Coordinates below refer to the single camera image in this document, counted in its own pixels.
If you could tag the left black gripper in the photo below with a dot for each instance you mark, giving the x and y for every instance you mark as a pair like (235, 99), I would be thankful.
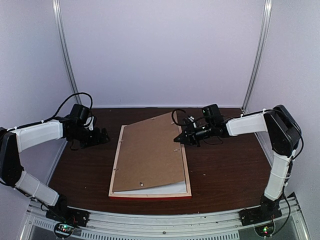
(96, 139)

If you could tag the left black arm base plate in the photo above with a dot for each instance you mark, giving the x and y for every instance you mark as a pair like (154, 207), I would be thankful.
(74, 217)

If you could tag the left aluminium corner post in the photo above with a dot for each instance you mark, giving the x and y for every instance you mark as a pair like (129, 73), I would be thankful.
(56, 4)

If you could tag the right aluminium corner post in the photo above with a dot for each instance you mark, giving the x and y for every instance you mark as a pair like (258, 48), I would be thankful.
(263, 36)

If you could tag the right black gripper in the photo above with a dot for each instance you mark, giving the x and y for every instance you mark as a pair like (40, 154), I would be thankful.
(191, 137)

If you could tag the landscape photo print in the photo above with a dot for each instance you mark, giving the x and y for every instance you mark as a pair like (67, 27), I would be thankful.
(175, 188)

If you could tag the brown backing board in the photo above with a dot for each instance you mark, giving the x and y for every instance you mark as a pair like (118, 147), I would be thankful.
(150, 155)

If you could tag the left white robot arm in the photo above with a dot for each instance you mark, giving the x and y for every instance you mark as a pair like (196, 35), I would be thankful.
(79, 125)

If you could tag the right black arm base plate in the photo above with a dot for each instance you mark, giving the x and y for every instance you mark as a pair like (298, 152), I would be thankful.
(255, 215)

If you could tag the wooden picture frame red edge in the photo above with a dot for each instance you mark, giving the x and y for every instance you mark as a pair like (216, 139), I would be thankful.
(187, 180)

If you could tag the aluminium corner post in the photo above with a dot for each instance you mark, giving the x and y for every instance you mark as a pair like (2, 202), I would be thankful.
(263, 36)
(56, 4)

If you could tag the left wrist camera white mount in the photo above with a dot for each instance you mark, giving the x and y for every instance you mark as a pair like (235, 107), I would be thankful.
(90, 123)

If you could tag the aluminium front rail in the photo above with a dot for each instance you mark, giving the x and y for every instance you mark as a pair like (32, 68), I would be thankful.
(224, 225)

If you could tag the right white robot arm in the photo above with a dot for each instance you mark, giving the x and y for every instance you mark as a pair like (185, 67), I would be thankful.
(284, 134)

